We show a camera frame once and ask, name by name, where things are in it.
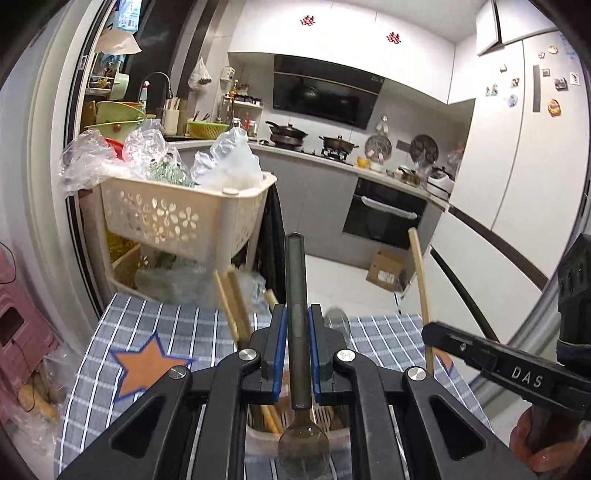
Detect black range hood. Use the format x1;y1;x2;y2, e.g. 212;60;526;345
273;55;385;129

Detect wooden chopstick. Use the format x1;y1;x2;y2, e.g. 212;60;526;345
213;270;240;344
226;269;252;342
409;228;435;375

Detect cardboard box on floor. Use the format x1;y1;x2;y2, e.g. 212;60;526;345
366;249;406;292

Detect black built-in oven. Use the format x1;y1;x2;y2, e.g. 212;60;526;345
342;178;427;250

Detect beige utensil holder caddy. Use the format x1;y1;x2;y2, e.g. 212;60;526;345
245;403;351;460

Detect black hanging garment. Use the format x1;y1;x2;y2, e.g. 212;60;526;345
254;184;287;304

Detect person right hand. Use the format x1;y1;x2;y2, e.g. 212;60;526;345
509;407;590;477

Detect blue checked tablecloth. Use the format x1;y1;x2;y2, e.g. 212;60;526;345
54;292;493;480

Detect white refrigerator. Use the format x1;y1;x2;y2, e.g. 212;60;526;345
425;31;590;343

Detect dark metal spoon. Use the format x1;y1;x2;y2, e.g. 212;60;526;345
324;307;351;339
279;232;329;479

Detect green plastic colander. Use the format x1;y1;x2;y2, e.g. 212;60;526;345
185;120;229;140

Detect blue patterned chopstick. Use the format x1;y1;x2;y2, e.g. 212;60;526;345
264;289;279;311

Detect black wok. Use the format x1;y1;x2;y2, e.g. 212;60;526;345
320;135;358;162
266;120;308;151

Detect black wok left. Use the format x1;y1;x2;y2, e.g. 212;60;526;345
266;120;308;151

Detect clear plastic bags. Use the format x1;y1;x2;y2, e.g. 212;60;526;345
59;120;263;196

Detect pink plastic stool large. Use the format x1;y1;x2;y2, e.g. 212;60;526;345
0;250;59;423

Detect black wok right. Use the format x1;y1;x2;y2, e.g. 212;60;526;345
320;135;358;162

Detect beige perforated laundry basket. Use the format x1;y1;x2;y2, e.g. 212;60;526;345
100;172;276;269

